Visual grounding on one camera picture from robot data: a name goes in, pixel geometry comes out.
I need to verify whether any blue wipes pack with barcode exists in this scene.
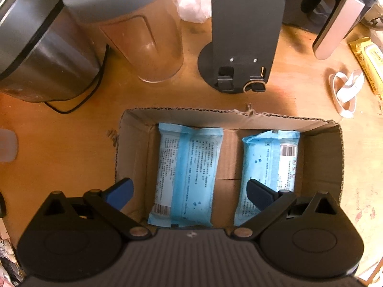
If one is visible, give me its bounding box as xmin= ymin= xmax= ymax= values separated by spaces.
xmin=234 ymin=130 xmax=300 ymax=226

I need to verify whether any white elastic band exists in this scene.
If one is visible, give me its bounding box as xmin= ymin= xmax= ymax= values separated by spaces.
xmin=328 ymin=69 xmax=365 ymax=119

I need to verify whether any black air fryer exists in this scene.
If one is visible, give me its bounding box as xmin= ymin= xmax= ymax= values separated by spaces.
xmin=283 ymin=0 xmax=378 ymax=60

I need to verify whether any small translucent plastic cup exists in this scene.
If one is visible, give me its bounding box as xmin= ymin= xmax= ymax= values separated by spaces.
xmin=0 ymin=128 xmax=18 ymax=163

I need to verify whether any open cardboard box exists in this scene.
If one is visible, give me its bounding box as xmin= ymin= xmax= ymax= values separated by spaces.
xmin=116 ymin=108 xmax=344 ymax=228

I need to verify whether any black phone stand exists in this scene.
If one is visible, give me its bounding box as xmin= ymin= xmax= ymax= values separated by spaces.
xmin=197 ymin=0 xmax=285 ymax=94

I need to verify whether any yellow wet wipes pack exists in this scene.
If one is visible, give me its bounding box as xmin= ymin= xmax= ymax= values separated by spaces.
xmin=349 ymin=37 xmax=383 ymax=99

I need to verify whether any clear plastic jug grey lid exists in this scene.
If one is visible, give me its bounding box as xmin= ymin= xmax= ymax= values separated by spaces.
xmin=63 ymin=0 xmax=184 ymax=83

